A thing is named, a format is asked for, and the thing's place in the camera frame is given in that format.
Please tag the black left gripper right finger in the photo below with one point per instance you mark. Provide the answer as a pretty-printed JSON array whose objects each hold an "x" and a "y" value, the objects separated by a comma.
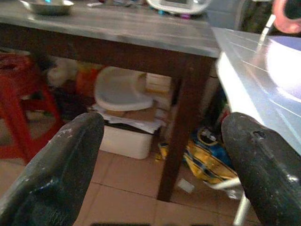
[{"x": 265, "y": 169}]

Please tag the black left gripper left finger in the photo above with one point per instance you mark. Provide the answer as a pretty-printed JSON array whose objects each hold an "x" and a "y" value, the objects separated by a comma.
[{"x": 50, "y": 174}]

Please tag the white purple plate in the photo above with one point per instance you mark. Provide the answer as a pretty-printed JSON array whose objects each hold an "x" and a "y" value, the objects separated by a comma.
[{"x": 285, "y": 66}]

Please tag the red plastic stool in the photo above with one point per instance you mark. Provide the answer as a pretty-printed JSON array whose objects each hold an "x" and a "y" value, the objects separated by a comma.
[{"x": 16, "y": 99}]

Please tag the white plastic seat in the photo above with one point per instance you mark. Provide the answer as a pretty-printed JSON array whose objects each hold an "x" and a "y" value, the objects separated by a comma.
[{"x": 120, "y": 94}]

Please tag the person's hand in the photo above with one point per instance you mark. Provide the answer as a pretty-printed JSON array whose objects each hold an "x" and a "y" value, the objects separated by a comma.
[{"x": 283, "y": 21}]

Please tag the white metal folding table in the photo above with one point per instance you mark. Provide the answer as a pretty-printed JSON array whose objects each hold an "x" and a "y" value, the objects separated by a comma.
[{"x": 256, "y": 77}]

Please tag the orange plastic bag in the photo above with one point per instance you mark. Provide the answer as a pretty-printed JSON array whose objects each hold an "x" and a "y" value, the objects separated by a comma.
[{"x": 85, "y": 78}]

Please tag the yellow blue plastic bag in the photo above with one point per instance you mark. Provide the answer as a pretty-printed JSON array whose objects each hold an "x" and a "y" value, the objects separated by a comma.
[{"x": 207, "y": 162}]

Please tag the white storage box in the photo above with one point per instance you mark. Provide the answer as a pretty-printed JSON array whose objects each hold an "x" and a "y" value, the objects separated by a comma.
[{"x": 128, "y": 142}]

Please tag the dark wooden table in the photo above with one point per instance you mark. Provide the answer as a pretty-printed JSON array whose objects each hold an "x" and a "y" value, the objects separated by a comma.
[{"x": 131, "y": 40}]

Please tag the white paper scrap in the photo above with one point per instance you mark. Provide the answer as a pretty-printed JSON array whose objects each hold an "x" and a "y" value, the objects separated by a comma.
[{"x": 185, "y": 185}]

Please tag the brown cardboard sheet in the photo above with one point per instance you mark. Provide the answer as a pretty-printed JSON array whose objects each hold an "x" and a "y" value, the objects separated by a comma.
[{"x": 138, "y": 115}]

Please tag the steel bowl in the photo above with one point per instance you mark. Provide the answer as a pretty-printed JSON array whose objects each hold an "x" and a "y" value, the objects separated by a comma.
[{"x": 47, "y": 5}]

